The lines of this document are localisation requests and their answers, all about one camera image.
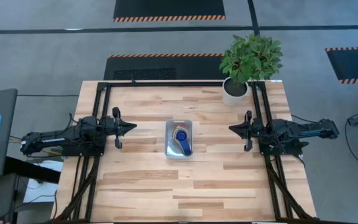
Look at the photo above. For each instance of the white plant pot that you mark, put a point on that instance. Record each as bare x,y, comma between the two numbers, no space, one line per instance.
228,99

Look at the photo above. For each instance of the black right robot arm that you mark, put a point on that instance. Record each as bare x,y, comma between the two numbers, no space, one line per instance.
303,130

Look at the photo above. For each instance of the yellow measuring cup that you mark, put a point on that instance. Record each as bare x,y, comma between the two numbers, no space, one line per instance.
175,132

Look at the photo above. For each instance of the white paper sheet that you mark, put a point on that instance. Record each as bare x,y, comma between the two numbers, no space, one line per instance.
42,186

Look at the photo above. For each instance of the small dark blue measuring cup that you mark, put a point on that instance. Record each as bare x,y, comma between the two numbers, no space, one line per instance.
182,136

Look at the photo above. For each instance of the black hazard-striped floor mat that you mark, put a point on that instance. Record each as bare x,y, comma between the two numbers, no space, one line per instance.
353,63
166,67
166,7

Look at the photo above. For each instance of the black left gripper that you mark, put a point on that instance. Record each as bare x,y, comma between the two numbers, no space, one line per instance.
117,127

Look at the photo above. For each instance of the green leafy plant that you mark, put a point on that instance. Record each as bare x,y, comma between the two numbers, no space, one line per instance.
250,59

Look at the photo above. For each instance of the black aluminium table frame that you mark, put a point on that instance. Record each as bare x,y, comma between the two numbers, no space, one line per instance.
166,84

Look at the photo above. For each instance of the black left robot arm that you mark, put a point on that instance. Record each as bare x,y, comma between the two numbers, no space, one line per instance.
57,138

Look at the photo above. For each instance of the black desk beam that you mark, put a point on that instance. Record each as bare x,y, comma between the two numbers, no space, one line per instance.
33,171

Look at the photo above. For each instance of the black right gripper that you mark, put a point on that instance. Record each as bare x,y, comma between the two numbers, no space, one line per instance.
249,129

